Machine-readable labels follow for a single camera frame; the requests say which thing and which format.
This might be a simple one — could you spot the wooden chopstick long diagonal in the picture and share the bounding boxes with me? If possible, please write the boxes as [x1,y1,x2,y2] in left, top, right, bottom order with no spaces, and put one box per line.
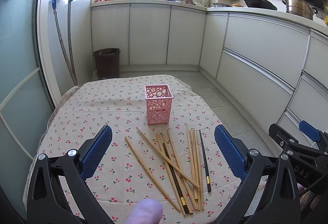
[136,127,200,188]

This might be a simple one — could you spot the blue handled mop pole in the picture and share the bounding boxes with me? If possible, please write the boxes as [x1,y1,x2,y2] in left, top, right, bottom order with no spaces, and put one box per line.
[51,0,74,83]

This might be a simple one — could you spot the black wok pan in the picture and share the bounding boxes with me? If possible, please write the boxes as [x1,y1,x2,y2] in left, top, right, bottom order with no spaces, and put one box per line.
[244,0,277,11]

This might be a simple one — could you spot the pink perforated utensil holder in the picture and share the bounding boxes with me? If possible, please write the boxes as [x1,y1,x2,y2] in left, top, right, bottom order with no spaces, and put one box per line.
[145,84,173,125]

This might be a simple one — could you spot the black chopstick gold band right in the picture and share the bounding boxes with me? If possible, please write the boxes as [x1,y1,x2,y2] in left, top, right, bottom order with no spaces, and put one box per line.
[198,130,211,193]

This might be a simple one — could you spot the right hand skin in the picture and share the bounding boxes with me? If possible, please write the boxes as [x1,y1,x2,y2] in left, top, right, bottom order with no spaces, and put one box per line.
[300,186,327,218]

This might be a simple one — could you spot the cherry print tablecloth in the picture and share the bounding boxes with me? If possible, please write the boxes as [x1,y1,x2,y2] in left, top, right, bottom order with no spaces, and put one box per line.
[23,74,268,224]

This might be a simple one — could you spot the stainless steel pot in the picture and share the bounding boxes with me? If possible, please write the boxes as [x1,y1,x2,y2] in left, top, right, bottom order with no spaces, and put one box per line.
[281,0,318,20]

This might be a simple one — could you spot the dark brown trash bin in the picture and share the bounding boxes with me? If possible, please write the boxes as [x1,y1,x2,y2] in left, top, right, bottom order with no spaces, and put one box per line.
[93,48,121,79]

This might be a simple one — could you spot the left hand in purple glove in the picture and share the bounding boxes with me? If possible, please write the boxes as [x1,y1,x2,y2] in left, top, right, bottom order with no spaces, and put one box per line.
[125,198,163,224]

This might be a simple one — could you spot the white kitchen cabinets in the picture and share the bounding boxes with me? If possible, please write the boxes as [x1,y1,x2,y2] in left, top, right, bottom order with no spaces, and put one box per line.
[91,0,327,146]

